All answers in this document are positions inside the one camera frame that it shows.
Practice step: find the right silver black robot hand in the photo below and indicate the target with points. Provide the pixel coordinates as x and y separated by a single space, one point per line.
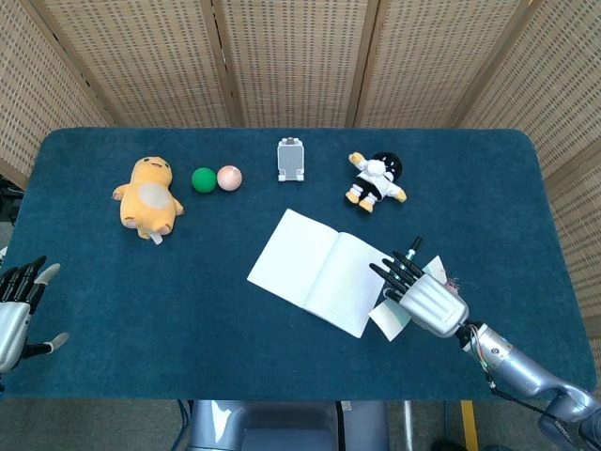
434 305

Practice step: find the open white lined notebook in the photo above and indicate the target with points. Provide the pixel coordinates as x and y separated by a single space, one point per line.
319 268

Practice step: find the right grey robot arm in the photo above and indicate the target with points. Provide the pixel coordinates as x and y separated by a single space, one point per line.
521 371

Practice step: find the light blue paper bookmark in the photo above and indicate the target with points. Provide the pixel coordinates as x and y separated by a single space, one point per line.
389 319

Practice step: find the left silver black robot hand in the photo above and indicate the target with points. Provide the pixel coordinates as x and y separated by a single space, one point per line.
11 319

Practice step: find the pink ball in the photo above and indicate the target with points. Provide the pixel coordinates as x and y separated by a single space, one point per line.
229 177

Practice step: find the woven bamboo folding screen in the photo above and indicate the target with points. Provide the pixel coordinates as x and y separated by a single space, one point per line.
300 61

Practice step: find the yellow plush toy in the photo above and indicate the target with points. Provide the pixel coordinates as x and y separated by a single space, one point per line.
148 197

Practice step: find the black white plush doll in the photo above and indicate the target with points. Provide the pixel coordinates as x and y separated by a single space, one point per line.
375 183

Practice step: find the green ball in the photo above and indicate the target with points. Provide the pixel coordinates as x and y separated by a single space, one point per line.
204 180

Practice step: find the dark blue table cloth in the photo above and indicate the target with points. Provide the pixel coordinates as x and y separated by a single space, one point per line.
188 305

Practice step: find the grey robot torso base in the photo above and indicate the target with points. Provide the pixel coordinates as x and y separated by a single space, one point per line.
282 425

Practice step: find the white grey phone stand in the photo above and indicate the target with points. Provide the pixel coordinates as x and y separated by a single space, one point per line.
291 157

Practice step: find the teal pen with black cap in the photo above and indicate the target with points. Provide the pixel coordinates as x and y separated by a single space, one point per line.
414 246

